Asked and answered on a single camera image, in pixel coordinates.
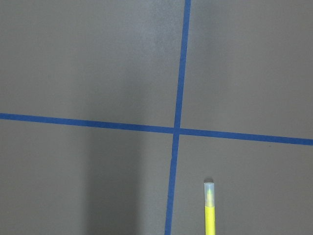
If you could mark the brown paper table cover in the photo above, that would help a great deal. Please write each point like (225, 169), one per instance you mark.
(115, 113)

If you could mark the yellow highlighter pen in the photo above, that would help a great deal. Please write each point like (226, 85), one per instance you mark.
(209, 208)

